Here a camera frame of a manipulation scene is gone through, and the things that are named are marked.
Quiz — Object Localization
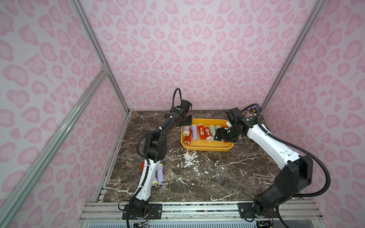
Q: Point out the pink pen holder cup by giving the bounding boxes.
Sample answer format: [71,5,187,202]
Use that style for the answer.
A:
[245,110,257,122]

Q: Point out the pens in cup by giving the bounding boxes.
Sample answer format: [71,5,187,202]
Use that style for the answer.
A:
[249,105,262,116]

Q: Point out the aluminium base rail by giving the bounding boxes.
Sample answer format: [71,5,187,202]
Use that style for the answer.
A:
[77,200,327,228]

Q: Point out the yellow plastic storage tray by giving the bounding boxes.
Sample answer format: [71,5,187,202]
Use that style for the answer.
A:
[180,118,234,152]

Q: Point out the green flashlight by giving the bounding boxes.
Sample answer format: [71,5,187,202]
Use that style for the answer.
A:
[209,125,216,138]

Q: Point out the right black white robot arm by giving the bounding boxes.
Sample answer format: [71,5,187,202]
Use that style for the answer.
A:
[215,104,331,217]

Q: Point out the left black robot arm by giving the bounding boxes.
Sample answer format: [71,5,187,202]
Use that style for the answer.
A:
[124,88,192,224]

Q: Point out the red flashlight white logo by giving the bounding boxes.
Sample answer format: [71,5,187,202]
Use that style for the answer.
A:
[197,123,206,140]

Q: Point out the plain red flashlight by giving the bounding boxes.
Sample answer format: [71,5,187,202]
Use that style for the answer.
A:
[184,134,192,145]

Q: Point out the red flashlight white head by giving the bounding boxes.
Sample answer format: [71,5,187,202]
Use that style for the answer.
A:
[204,126,214,142]

